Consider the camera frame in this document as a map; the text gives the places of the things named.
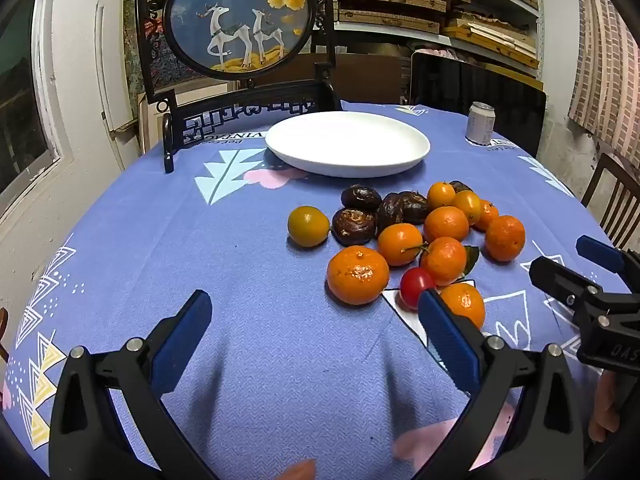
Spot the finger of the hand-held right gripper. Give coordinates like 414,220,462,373
529,256,608,321
576,235,640,281

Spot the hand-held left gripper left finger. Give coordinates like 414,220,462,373
48,289,221,480

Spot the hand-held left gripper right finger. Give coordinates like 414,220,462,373
412,289,586,480

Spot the large tangerine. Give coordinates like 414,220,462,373
326,245,390,306

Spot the small tangerine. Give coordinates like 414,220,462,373
472,200,500,232
451,190,483,226
426,181,457,211

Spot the yellow-green tangerine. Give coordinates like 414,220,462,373
287,205,331,248

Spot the white plate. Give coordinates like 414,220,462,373
265,111,431,179

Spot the person's right hand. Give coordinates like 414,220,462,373
588,369,623,443

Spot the red cherry tomato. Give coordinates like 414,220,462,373
399,267,437,311

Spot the tangerine with leaf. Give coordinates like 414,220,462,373
419,236,481,287

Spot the brown wooden chair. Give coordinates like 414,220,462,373
581,152,640,251

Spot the blue printed tablecloth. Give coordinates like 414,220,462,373
0,100,640,480

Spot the silver drink can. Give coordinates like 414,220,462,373
466,101,497,147

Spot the brick pattern curtain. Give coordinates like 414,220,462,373
567,0,640,147

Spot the black chair back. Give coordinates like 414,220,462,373
410,52,547,158

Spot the brown wooden cabinet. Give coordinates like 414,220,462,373
277,52,416,108

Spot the framed patterned picture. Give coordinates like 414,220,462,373
122,0,216,111

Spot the window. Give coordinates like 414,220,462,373
0,0,68,206

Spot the stack of flat wooden boxes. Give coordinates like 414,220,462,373
332,0,545,78

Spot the round deer painting black stand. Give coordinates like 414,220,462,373
134,0,343,174

